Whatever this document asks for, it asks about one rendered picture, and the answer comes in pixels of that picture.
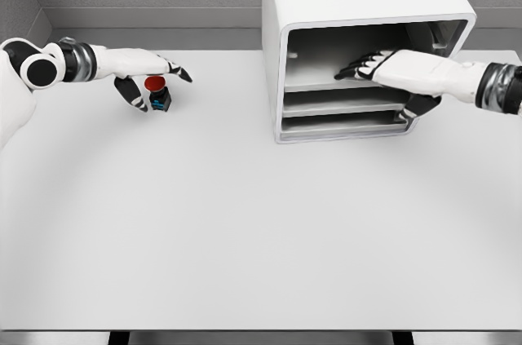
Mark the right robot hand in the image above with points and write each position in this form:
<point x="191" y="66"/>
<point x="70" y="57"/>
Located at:
<point x="412" y="72"/>

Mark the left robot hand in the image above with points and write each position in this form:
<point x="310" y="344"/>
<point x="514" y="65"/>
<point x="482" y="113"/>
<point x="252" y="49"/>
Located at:
<point x="134" y="61"/>

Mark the red button load switch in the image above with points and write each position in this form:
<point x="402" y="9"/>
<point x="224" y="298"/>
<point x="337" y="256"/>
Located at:
<point x="155" y="83"/>

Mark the white cabinet drawer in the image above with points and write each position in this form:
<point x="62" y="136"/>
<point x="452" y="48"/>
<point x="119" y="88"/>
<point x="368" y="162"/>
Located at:
<point x="338" y="102"/>
<point x="314" y="76"/>
<point x="338" y="122"/>

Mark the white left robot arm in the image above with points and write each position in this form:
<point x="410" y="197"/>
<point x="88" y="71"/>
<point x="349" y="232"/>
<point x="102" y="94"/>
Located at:
<point x="41" y="71"/>

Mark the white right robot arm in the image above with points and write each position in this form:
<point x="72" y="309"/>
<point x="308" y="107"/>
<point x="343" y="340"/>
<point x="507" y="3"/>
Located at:
<point x="495" y="85"/>

